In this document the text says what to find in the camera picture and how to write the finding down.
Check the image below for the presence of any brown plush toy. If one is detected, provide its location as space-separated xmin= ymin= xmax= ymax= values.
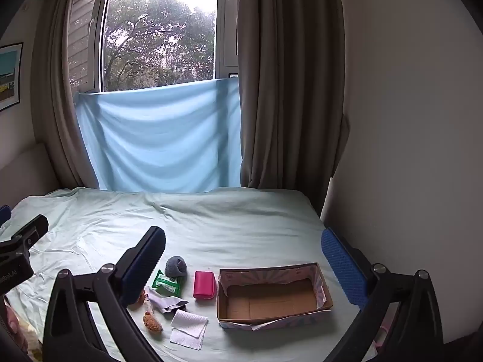
xmin=142 ymin=311 xmax=163 ymax=333

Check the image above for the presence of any grey microfibre cloth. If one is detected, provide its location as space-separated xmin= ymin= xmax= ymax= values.
xmin=145 ymin=288 xmax=188 ymax=314

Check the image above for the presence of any green wet wipes pack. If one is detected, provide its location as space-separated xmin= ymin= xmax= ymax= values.
xmin=152 ymin=270 xmax=183 ymax=297

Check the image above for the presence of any white paper napkin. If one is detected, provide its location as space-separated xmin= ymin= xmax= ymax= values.
xmin=169 ymin=310 xmax=209 ymax=351

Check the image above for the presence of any grey fuzzy sock ball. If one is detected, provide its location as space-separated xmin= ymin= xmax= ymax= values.
xmin=165 ymin=256 xmax=187 ymax=279

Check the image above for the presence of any pink zip pouch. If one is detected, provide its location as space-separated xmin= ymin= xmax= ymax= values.
xmin=193 ymin=271 xmax=217 ymax=300

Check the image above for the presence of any orange green plush toy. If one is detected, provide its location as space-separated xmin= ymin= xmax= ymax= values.
xmin=136 ymin=288 xmax=149 ymax=306

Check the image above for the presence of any person's left hand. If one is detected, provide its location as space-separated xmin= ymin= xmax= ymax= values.
xmin=2 ymin=298 xmax=28 ymax=352

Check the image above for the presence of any pink object beside bed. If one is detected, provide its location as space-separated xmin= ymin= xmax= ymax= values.
xmin=373 ymin=323 xmax=391 ymax=349

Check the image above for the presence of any beige headboard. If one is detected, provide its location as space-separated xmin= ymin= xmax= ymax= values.
xmin=0 ymin=143 xmax=61 ymax=208

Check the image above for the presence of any brown left curtain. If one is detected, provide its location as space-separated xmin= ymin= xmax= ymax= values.
xmin=30 ymin=0 xmax=99 ymax=189

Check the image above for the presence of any brown curtain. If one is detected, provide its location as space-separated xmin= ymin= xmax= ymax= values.
xmin=237 ymin=0 xmax=348 ymax=211
xmin=30 ymin=0 xmax=99 ymax=189

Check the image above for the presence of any patterned cardboard box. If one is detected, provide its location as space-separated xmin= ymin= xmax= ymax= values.
xmin=216 ymin=262 xmax=333 ymax=332

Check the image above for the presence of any pale green bed sheet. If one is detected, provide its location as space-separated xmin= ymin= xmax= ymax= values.
xmin=1 ymin=188 xmax=358 ymax=361

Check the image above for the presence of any light blue hanging sheet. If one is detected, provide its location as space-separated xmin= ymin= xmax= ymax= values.
xmin=75 ymin=78 xmax=242 ymax=193

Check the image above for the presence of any brown right curtain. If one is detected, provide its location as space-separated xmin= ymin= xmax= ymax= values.
xmin=237 ymin=0 xmax=348 ymax=211

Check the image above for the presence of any framed wall picture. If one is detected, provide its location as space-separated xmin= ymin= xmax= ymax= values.
xmin=0 ymin=43 xmax=24 ymax=111

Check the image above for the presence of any white window frame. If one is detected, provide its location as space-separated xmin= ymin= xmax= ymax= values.
xmin=68 ymin=0 xmax=238 ymax=92

